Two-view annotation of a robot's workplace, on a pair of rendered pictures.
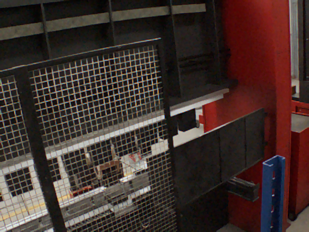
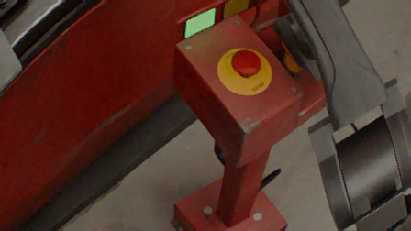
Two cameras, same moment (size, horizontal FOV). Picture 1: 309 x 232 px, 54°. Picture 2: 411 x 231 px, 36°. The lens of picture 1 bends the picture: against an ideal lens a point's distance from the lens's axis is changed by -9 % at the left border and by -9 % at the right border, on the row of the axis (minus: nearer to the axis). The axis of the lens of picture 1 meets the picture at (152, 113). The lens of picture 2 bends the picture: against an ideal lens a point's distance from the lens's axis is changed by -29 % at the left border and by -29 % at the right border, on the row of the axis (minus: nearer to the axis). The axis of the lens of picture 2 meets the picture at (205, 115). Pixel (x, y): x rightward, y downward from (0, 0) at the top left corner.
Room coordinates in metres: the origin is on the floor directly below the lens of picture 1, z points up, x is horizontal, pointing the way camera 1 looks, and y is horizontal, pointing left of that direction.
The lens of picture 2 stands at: (2.96, 0.47, 1.77)
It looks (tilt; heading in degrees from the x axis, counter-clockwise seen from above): 63 degrees down; 168
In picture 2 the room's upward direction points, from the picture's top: 5 degrees clockwise
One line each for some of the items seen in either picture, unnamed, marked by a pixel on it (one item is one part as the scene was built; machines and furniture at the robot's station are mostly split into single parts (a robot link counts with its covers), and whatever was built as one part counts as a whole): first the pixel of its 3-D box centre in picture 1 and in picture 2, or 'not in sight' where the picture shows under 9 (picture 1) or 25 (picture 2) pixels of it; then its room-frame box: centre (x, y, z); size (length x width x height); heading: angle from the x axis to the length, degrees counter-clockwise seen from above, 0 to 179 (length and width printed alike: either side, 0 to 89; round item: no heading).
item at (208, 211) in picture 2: not in sight; (233, 214); (2.39, 0.66, 0.13); 0.10 x 0.10 x 0.01; 27
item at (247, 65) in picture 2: not in sight; (246, 66); (2.42, 0.63, 0.79); 0.04 x 0.04 x 0.04
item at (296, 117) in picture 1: (288, 164); not in sight; (2.88, -1.35, 0.50); 0.50 x 0.50 x 1.00; 35
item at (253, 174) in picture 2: not in sight; (245, 167); (2.39, 0.66, 0.39); 0.05 x 0.05 x 0.54; 27
